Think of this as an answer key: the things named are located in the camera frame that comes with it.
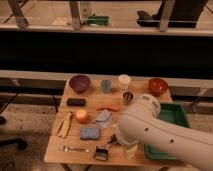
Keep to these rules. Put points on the orange fruit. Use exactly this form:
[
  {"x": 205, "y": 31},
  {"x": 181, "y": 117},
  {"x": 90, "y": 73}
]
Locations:
[{"x": 82, "y": 116}]

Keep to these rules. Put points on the purple bowl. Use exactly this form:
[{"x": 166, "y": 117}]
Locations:
[{"x": 80, "y": 83}]

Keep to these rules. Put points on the bunch of dark grapes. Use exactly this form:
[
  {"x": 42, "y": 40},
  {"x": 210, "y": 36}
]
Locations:
[{"x": 113, "y": 140}]

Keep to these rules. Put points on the black rectangular block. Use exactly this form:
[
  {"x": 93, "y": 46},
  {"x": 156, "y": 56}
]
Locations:
[{"x": 76, "y": 102}]

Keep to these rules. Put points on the yellow banana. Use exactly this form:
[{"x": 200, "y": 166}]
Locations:
[{"x": 64, "y": 125}]

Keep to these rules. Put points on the red-brown bowl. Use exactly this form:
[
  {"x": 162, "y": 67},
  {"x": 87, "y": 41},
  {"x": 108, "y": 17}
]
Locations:
[{"x": 157, "y": 86}]

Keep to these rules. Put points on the black object on shelf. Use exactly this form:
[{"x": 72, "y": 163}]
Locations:
[{"x": 185, "y": 14}]

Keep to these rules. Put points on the green plastic tray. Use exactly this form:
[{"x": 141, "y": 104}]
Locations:
[{"x": 172, "y": 113}]

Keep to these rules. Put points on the green object on shelf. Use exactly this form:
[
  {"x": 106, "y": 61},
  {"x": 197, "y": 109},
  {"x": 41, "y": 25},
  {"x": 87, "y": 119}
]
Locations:
[{"x": 97, "y": 20}]

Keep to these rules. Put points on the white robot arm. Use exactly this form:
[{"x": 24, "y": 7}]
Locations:
[{"x": 139, "y": 123}]

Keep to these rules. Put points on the crumpled blue-grey cloth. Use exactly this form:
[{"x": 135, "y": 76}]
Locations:
[{"x": 104, "y": 119}]

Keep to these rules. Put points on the blue plastic cup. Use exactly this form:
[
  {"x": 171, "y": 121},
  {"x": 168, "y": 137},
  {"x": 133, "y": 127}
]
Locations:
[{"x": 106, "y": 86}]

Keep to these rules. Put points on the white paper cup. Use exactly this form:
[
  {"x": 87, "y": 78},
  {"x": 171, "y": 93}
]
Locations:
[{"x": 124, "y": 81}]

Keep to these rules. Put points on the silver fork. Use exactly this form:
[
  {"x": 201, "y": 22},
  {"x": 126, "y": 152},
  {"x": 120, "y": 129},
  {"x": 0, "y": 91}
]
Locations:
[{"x": 67, "y": 148}]

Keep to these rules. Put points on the blue sponge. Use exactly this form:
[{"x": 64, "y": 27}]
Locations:
[{"x": 89, "y": 133}]

